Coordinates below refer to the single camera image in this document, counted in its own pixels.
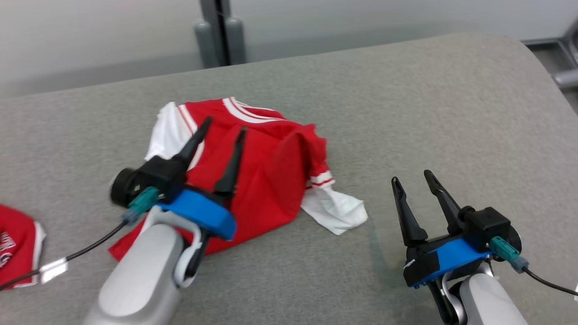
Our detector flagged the right black cable teal connector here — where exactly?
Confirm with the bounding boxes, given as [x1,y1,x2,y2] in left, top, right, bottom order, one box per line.
[489,236,578,297]

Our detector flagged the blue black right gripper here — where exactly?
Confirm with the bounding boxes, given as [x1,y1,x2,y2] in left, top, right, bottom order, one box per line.
[391,170,491,325]

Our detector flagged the grey metal frame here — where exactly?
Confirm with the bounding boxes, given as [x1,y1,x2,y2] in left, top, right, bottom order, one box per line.
[522,18,578,89]

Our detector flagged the red white basketball jersey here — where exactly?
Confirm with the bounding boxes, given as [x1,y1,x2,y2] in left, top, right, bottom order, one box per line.
[108,96,368,262]

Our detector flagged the black cable teal connector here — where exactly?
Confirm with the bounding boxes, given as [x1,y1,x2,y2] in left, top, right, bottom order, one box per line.
[0,186,161,290]
[489,236,578,297]

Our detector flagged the grey partition post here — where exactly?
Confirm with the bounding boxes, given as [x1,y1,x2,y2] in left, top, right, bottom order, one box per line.
[200,0,232,66]

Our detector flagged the left black cable teal connector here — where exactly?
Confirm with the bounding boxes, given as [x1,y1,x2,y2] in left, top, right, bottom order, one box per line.
[0,186,161,290]

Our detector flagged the red Bulls 23 shorts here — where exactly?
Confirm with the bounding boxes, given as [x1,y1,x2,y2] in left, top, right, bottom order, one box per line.
[0,204,47,290]

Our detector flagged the grey cylindrical post foot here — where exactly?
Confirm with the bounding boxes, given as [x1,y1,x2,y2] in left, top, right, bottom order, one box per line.
[224,16,247,65]
[194,18,220,69]

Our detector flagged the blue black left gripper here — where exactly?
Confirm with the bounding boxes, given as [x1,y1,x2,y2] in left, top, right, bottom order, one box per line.
[156,116,248,277]

